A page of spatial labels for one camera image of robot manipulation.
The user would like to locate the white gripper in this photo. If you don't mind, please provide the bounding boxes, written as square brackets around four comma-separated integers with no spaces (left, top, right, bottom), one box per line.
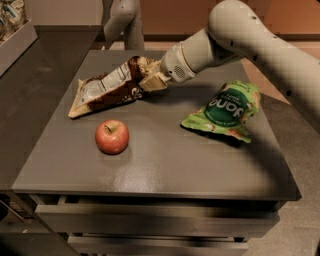
[139,42,196,92]

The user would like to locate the brown chip bag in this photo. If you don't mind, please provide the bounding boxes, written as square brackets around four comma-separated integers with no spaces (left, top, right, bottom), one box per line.
[68,56,158,119]

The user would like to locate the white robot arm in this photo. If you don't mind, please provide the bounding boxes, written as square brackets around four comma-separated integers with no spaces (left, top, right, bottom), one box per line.
[139,0,320,132]

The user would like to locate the red apple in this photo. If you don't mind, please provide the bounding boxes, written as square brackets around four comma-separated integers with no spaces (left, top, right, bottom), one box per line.
[95,120,129,155]

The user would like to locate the green chip bag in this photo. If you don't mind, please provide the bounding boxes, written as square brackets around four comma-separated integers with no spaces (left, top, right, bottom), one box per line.
[181,80,261,143]

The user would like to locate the upper grey drawer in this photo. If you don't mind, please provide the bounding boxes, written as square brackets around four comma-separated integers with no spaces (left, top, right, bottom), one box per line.
[32,195,279,238]

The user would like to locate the grey drawer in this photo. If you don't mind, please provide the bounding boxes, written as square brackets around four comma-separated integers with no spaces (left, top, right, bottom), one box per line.
[32,195,279,238]
[67,236,248,256]

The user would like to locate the grey snack tray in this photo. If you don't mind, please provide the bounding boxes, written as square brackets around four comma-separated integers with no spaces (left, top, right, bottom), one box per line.
[0,20,38,77]

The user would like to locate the snack packs in tray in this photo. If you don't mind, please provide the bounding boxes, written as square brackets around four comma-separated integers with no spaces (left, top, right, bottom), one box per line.
[0,0,26,44]

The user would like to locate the lower grey drawer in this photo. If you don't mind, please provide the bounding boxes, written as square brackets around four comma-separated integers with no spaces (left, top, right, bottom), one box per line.
[67,236,248,256]

